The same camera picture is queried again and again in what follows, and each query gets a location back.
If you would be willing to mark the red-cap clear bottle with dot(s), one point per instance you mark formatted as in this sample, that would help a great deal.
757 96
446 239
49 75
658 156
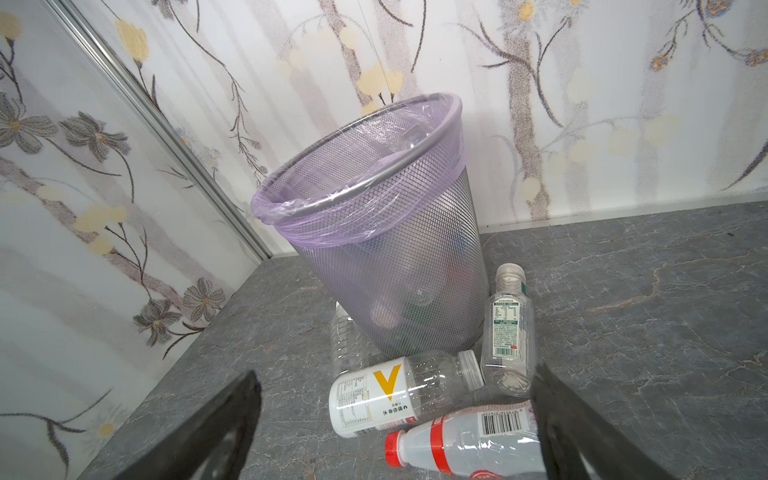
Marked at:
490 441

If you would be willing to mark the small clear bottle by bin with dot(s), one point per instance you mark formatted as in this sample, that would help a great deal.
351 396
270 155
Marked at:
509 357

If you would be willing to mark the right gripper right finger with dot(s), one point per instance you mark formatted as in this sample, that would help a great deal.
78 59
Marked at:
574 437

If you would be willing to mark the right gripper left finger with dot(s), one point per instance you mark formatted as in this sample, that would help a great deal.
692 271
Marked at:
213 442

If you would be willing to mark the clear bottle white cap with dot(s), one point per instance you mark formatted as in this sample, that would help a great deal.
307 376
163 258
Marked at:
351 349

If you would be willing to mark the purple-lined mesh trash bin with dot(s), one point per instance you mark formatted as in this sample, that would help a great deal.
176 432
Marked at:
382 211

